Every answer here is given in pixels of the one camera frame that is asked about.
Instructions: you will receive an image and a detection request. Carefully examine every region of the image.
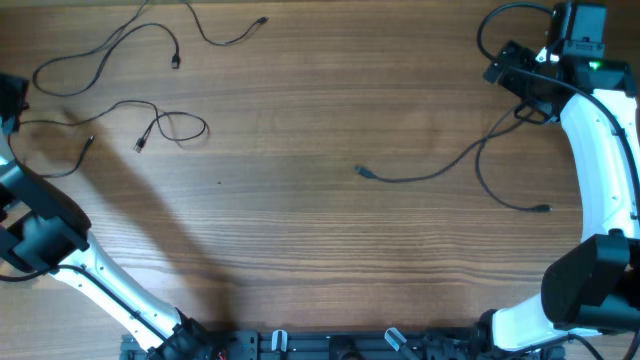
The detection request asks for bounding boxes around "black USB cable thick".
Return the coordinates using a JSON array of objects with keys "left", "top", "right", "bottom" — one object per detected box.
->
[{"left": 354, "top": 104, "right": 552, "bottom": 213}]

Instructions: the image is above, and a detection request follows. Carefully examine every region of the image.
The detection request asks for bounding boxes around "black USB cable thin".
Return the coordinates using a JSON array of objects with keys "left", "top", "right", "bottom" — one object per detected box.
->
[{"left": 6, "top": 99, "right": 210, "bottom": 179}]

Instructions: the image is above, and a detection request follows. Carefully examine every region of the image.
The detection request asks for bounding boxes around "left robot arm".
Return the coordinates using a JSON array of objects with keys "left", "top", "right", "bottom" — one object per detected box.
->
[{"left": 1, "top": 74, "right": 215, "bottom": 359}]

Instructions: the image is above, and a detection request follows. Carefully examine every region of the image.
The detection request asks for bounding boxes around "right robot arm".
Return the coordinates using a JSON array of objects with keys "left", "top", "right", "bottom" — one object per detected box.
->
[{"left": 478, "top": 1, "right": 639, "bottom": 357}]

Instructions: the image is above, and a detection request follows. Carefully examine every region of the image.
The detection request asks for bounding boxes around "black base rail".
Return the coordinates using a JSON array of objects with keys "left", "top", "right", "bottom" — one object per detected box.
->
[{"left": 118, "top": 327, "right": 567, "bottom": 360}]

